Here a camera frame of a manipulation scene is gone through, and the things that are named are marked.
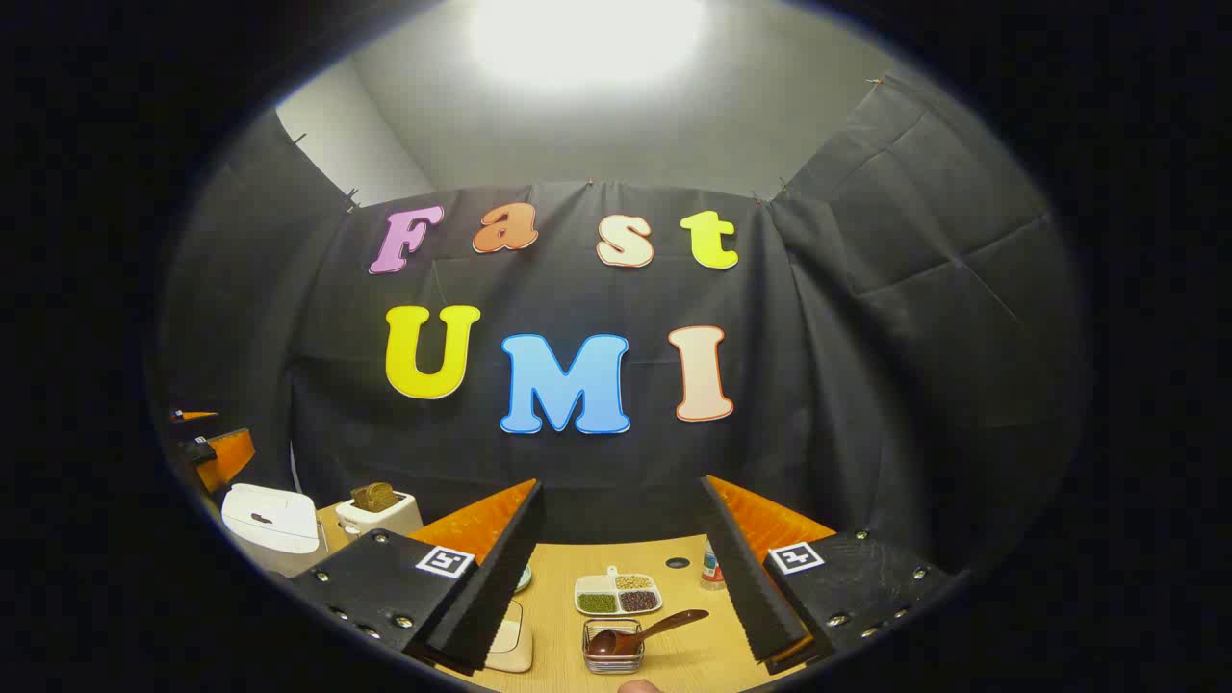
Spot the cream cutting board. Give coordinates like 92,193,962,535
484,600,534,674

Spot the white divided dish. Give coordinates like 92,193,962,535
574,566,664,617

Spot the brown wooden spoon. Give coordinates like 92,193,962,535
587,608,710,658

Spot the ceiling light panel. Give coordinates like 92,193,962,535
467,0,708,92

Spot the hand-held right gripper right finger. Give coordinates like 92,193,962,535
698,475,954,675

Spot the white rice cooker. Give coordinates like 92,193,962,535
221,483,323,577

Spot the white toaster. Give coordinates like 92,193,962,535
334,491,424,540

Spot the black backdrop cloth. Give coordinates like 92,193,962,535
154,77,1093,578

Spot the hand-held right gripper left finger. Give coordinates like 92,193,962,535
289,478,547,675

